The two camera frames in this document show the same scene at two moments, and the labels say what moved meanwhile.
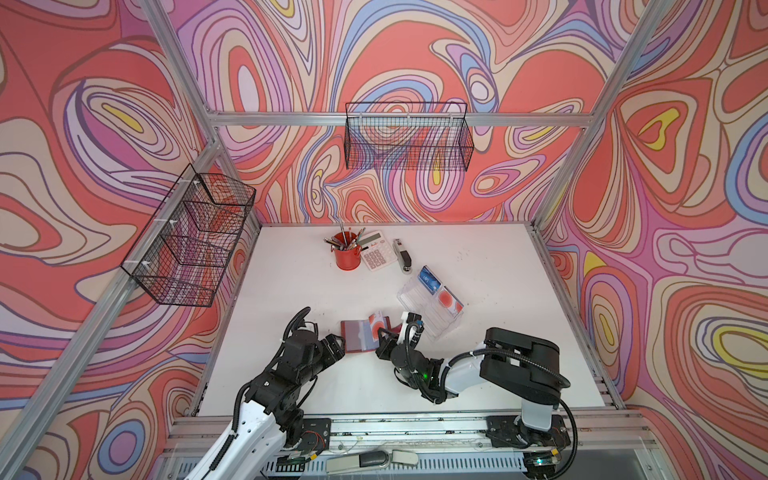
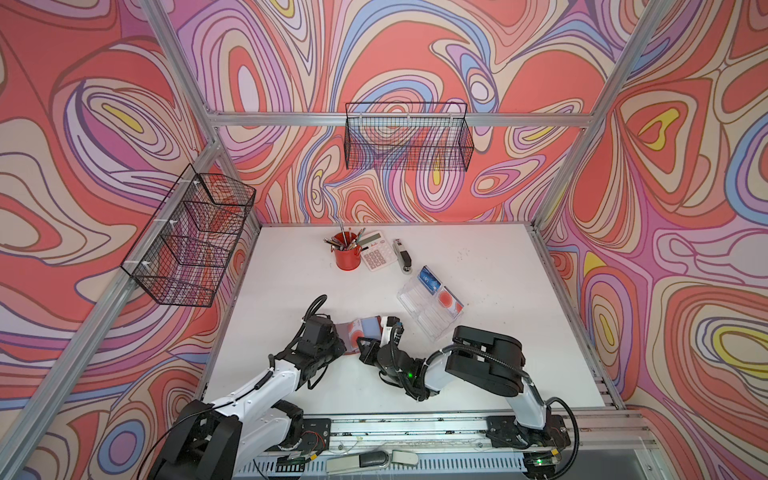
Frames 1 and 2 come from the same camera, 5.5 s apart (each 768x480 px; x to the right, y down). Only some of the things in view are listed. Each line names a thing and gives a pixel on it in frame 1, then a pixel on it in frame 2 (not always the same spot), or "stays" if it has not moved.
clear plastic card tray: x=428 y=295 stays
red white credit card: x=376 y=321 -> x=355 y=330
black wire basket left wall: x=190 y=240 stays
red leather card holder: x=357 y=336 stays
